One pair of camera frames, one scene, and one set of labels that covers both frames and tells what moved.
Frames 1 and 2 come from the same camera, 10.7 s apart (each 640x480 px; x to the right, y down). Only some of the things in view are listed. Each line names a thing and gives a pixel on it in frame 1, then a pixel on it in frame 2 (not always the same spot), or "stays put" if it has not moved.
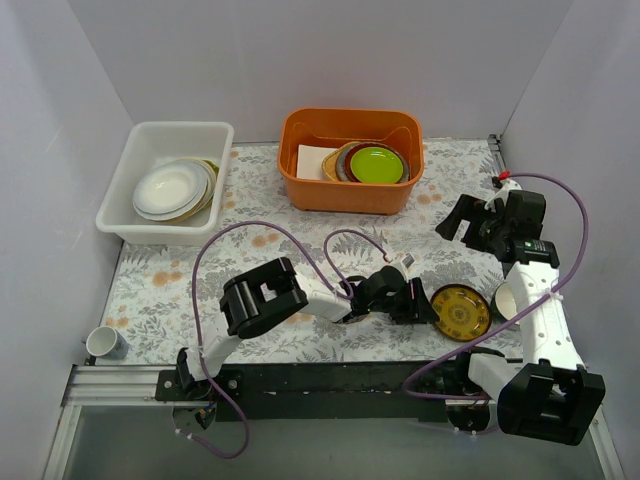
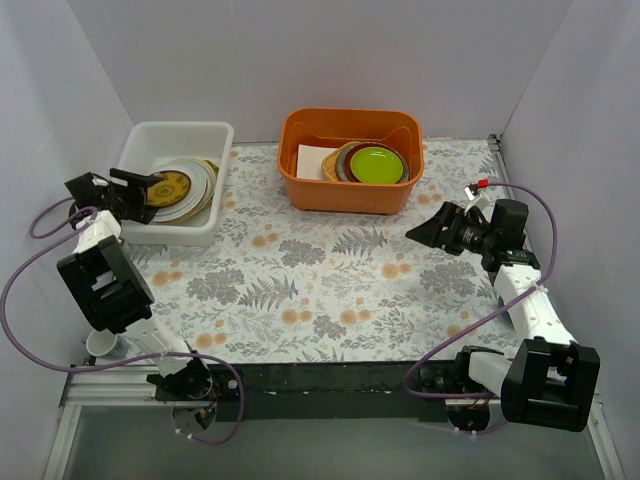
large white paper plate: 173,189 stays put
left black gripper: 413,305 -> 129,195
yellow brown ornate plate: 462,311 -> 174,186
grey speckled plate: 341,161 stays put
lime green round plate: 376,165 stays put
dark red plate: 405,172 stays put
